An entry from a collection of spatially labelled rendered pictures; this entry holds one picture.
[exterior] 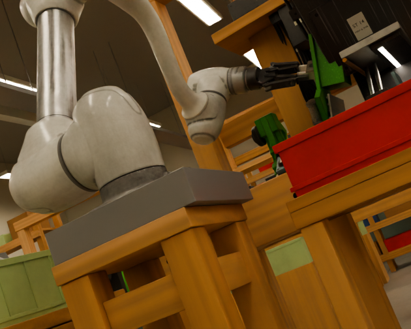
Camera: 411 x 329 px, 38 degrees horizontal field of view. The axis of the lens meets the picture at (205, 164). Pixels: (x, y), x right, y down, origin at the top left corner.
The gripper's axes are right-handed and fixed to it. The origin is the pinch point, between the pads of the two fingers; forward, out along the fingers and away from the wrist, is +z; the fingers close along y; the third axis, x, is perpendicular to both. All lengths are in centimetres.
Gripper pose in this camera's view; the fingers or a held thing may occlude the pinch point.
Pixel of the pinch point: (310, 72)
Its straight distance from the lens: 193.2
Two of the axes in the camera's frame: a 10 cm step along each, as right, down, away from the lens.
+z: 9.1, -0.6, -4.0
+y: 2.5, -6.9, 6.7
